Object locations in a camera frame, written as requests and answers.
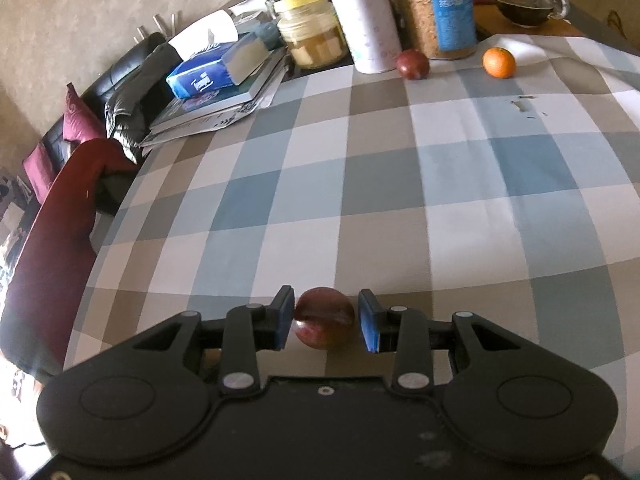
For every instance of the blue tissue pack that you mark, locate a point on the blue tissue pack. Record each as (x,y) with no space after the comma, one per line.
(200,77)

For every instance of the wooden board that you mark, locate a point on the wooden board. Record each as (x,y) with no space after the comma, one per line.
(487,22)

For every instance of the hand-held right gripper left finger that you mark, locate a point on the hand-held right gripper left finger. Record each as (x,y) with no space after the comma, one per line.
(285,317)

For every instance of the magenta cushion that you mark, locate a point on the magenta cushion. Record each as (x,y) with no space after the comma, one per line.
(37,167)
(80,120)

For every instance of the checked tablecloth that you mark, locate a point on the checked tablecloth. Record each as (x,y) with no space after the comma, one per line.
(400,185)

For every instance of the red chair cover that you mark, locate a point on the red chair cover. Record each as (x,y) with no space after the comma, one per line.
(55,240)

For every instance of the dark red plum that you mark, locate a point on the dark red plum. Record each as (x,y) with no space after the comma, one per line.
(325,317)
(413,64)

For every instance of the white folded paper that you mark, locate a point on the white folded paper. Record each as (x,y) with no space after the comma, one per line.
(205,32)

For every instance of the white thermos purple lid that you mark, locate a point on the white thermos purple lid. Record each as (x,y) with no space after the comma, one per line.
(360,15)

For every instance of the yellow lid glass jar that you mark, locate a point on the yellow lid glass jar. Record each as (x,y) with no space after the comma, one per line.
(310,30)

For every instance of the black leather sofa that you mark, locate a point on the black leather sofa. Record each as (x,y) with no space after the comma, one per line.
(95,95)

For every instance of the grey metal rods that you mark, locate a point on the grey metal rods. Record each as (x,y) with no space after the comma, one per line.
(160,25)

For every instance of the clear cereal jar blue label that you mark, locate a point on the clear cereal jar blue label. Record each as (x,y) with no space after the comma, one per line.
(440,10)

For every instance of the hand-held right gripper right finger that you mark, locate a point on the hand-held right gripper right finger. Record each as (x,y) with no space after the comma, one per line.
(369,320)

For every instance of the orange mandarin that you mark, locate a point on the orange mandarin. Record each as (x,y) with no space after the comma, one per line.
(499,62)

